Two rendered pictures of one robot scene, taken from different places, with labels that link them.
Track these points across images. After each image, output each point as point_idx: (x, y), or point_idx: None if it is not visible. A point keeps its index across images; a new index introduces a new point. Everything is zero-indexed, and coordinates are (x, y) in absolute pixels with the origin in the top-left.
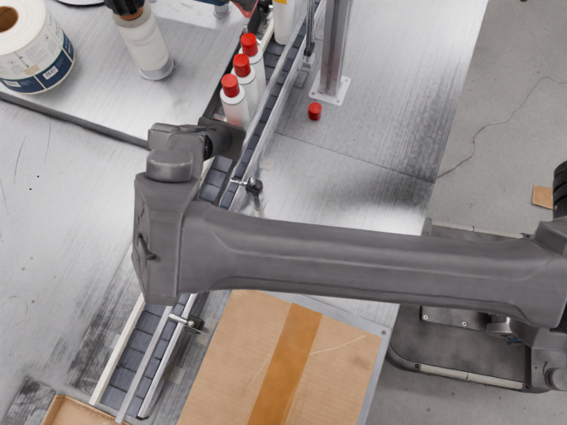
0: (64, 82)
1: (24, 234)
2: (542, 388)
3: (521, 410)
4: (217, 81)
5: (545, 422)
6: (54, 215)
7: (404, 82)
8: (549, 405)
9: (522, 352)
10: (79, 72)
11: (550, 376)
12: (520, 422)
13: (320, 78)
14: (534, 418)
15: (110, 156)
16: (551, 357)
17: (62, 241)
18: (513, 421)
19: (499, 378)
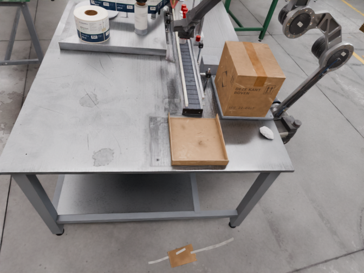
0: (109, 38)
1: (119, 82)
2: (293, 129)
3: (290, 153)
4: (164, 32)
5: (299, 154)
6: (127, 76)
7: (218, 30)
8: (297, 149)
9: (281, 123)
10: (114, 36)
11: (294, 122)
12: (292, 157)
13: (196, 28)
14: (295, 154)
15: (137, 58)
16: (291, 120)
17: (135, 81)
18: (290, 157)
19: (280, 132)
